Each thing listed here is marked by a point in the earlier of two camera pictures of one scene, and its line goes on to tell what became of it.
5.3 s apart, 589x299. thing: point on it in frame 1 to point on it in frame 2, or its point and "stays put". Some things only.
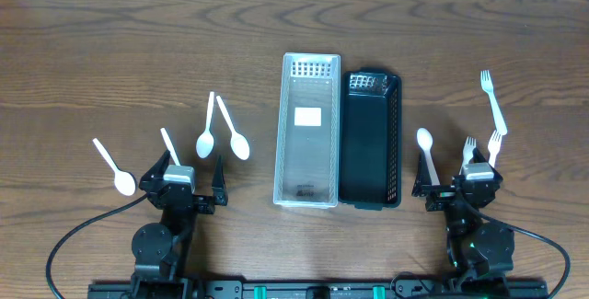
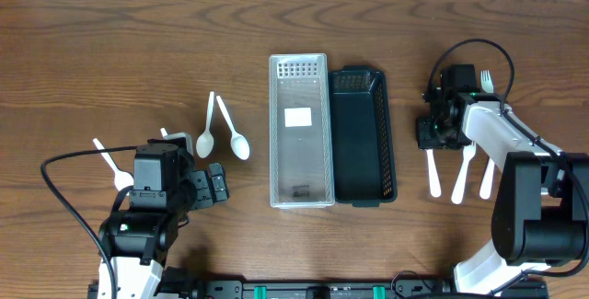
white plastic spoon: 205,143 stays put
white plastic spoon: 425,140 stays put
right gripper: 441,199 to 426,142
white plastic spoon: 238,144 stays put
